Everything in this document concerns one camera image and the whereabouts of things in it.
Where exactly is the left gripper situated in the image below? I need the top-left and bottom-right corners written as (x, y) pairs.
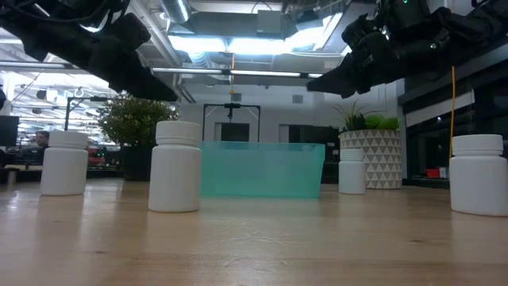
top-left (65, 37), bottom-right (179, 102)

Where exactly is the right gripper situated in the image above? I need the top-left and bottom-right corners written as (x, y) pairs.
top-left (306, 33), bottom-right (410, 99)

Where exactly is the teal translucent plastic basket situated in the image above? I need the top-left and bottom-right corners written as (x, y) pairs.
top-left (200, 141), bottom-right (326, 199)

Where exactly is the bushy green potted plant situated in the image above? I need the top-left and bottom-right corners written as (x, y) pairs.
top-left (98, 93), bottom-right (182, 183)

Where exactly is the succulent in patterned white pot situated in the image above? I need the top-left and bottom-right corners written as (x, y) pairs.
top-left (333, 101), bottom-right (402, 190)

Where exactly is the linear ceiling light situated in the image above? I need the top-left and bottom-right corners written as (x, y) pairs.
top-left (152, 66), bottom-right (325, 79)

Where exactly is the person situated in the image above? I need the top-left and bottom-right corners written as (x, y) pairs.
top-left (24, 129), bottom-right (52, 164)

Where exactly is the black monitor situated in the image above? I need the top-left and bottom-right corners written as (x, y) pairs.
top-left (0, 114), bottom-right (20, 147)

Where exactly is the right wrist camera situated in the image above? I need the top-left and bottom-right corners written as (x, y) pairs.
top-left (341, 13), bottom-right (384, 45)

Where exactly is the black gantry frame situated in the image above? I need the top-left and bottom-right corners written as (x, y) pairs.
top-left (64, 95), bottom-right (110, 132)
top-left (202, 102), bottom-right (262, 143)

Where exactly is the silver ventilation duct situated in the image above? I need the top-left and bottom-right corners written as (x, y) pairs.
top-left (160, 0), bottom-right (192, 24)

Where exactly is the orange hanging cable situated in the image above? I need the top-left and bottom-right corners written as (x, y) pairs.
top-left (230, 50), bottom-right (237, 95)

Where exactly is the yellow extension cable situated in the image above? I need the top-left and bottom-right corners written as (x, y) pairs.
top-left (449, 65), bottom-right (457, 160)

